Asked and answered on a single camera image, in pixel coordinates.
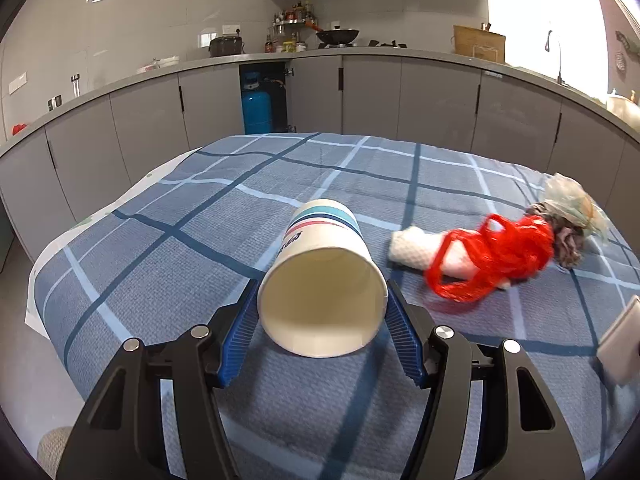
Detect dark rice cooker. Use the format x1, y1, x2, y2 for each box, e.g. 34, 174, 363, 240
208, 35, 246, 58

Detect blue gas cylinder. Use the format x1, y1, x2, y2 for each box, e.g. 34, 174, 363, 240
241, 72, 275, 135

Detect grey kitchen base cabinets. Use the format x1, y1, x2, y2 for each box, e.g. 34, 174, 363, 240
0, 49, 640, 266

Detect blue checked blanket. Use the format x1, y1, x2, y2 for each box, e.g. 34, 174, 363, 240
25, 132, 640, 480

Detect metal spice rack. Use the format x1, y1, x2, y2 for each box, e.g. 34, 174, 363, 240
267, 1, 321, 53

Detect gooseneck metal faucet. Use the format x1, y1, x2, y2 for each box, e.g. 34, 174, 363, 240
545, 30, 566, 86

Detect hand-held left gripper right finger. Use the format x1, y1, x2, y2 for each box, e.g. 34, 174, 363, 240
384, 279, 586, 480

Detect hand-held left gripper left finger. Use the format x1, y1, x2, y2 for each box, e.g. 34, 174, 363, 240
56, 280, 261, 480

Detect dark foam net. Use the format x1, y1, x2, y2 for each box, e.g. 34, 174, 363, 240
525, 201, 586, 267

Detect black wok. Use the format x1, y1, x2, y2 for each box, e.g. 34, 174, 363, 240
315, 27, 361, 47

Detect red plastic bag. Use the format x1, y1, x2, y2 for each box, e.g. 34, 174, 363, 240
424, 213, 555, 304

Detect white card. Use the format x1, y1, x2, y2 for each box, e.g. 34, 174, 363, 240
597, 294, 640, 387

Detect white tissue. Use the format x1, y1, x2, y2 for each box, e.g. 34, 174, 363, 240
389, 226, 511, 292

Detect striped paper cup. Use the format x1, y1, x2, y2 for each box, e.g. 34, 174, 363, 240
256, 199, 390, 359

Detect wooden cutting board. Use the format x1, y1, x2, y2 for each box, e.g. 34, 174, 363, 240
452, 25, 507, 64

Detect person's grey knit clothing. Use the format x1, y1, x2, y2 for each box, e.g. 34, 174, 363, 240
37, 425, 76, 480

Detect white lidded container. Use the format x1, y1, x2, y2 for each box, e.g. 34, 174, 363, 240
606, 89, 640, 117

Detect brown and clear wrapper trash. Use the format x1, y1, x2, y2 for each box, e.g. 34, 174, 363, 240
544, 172, 612, 246

